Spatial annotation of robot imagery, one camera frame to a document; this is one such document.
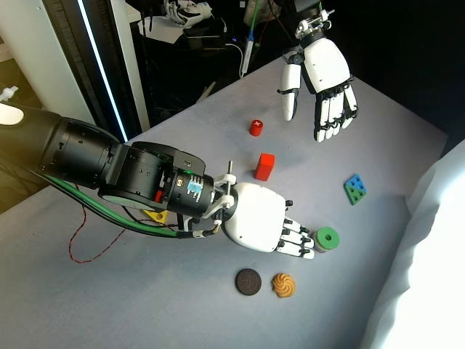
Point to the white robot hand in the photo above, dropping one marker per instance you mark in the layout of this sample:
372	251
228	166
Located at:
254	218
325	65

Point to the red block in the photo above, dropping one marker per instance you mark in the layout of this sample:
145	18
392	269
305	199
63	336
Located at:
263	171

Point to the yellow triangle block with holes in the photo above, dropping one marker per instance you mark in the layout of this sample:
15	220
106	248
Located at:
165	214

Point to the green triangle block with holes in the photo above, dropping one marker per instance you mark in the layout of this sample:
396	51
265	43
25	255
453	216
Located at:
354	198

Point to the blue triangle with holes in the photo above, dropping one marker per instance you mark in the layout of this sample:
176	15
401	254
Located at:
355	182

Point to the spare white robot hand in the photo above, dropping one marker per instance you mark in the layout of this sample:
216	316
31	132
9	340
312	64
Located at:
189	12

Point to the dark chocolate sandwich cookie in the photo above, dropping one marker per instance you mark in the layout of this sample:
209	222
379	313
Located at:
248	281

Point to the orange swirl cookie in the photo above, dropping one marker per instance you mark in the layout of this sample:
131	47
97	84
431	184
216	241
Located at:
284	284

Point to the white adapter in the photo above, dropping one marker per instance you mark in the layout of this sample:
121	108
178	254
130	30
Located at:
247	56

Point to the red cylinder with white cross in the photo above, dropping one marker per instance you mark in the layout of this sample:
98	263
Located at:
256	130

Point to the black case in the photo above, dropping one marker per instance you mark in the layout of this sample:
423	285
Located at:
203	36

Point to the grey tablecloth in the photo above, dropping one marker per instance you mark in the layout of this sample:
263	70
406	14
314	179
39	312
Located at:
145	291

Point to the white curtain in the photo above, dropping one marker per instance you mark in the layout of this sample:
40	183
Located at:
428	254

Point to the white lift column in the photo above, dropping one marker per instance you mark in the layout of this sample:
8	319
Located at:
22	36

